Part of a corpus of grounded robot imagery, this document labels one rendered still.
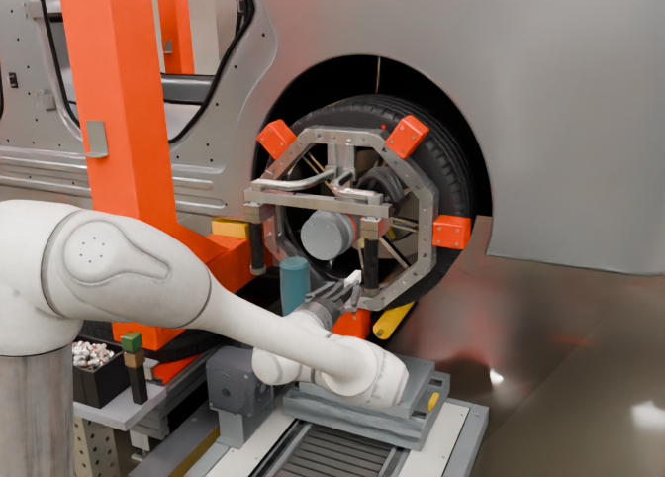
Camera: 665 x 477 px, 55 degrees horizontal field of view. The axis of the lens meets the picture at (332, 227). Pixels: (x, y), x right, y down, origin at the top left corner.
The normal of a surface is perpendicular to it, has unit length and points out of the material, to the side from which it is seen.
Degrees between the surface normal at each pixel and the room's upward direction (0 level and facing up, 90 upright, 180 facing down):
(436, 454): 0
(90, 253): 52
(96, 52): 90
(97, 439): 90
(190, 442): 0
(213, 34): 90
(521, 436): 0
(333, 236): 90
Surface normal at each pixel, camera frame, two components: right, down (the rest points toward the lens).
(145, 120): 0.91, 0.12
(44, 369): 0.69, 0.17
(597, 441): -0.02, -0.94
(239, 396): -0.42, 0.32
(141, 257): 0.83, -0.15
